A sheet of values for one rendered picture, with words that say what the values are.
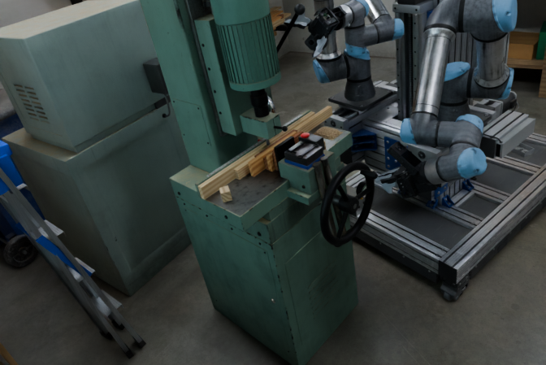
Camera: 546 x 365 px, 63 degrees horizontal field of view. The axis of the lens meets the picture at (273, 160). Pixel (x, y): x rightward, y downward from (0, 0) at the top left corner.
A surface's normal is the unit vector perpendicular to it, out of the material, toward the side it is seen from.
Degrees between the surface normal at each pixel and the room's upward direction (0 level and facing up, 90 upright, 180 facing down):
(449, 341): 0
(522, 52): 90
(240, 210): 0
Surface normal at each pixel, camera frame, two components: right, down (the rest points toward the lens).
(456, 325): -0.17, -0.85
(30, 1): 0.79, 0.19
